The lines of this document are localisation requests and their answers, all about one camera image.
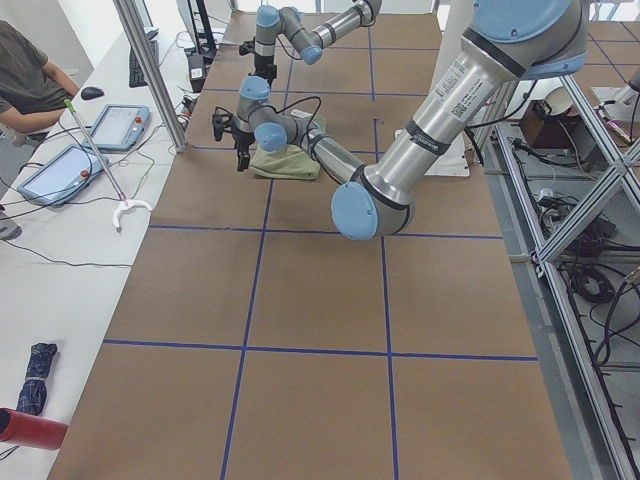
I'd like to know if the upper teach pendant tablet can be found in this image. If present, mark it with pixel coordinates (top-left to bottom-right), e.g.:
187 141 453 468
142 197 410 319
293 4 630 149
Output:
89 104 150 153

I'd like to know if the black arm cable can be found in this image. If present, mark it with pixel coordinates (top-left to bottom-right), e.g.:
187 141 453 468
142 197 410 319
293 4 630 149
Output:
264 94 331 176

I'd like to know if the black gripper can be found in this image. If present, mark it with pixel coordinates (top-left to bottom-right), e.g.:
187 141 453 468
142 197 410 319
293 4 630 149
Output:
238 37 277 83
211 106 255 172

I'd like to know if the red fire extinguisher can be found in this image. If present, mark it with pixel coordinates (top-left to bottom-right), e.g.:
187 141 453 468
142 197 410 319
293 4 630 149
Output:
1 408 68 451

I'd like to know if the lower teach pendant tablet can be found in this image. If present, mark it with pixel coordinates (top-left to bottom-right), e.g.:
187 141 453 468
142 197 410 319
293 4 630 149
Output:
17 145 103 207

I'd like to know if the white hook rod end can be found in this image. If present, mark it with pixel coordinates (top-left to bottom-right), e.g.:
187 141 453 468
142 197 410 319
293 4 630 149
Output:
112 199 152 233

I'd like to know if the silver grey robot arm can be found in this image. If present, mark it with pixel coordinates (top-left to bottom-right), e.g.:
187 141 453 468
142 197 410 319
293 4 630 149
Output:
238 0 382 84
212 1 588 240

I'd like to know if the seated person in grey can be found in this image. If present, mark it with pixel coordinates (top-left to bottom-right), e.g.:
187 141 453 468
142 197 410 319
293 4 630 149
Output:
0 19 81 241

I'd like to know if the aluminium frame post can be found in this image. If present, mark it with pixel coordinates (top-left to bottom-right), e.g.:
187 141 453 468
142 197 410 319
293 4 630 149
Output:
113 0 187 154

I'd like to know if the frayed blue tape line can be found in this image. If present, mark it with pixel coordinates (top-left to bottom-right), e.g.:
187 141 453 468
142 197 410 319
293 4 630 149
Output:
148 224 504 240

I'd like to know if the folded dark blue umbrella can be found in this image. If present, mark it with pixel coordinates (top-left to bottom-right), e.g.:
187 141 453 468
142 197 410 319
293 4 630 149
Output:
16 342 58 416

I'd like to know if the black labelled power brick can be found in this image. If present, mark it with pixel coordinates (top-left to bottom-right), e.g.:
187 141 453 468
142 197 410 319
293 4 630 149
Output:
185 51 207 93

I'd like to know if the black keyboard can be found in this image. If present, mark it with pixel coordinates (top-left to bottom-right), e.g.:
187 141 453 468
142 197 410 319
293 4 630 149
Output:
127 37 161 89

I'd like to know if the teach pendant tablet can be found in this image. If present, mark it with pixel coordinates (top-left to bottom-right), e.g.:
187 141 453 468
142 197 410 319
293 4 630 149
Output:
89 104 150 153
17 145 103 207

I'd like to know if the black computer mouse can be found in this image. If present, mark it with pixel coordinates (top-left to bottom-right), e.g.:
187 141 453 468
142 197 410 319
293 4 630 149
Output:
80 86 105 101

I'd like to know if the clear pink rod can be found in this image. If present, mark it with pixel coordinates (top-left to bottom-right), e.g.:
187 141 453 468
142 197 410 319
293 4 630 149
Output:
64 99 128 206

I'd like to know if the aluminium frame rack right side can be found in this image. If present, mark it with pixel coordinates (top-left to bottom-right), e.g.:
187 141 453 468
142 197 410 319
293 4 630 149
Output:
489 0 640 480

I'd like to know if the sage green long-sleeve shirt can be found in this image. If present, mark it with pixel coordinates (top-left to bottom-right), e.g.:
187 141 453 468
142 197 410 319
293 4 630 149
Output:
249 122 320 181

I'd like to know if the blue tape line crosswise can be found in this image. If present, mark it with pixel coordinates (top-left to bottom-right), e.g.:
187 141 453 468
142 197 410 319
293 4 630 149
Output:
219 54 296 480

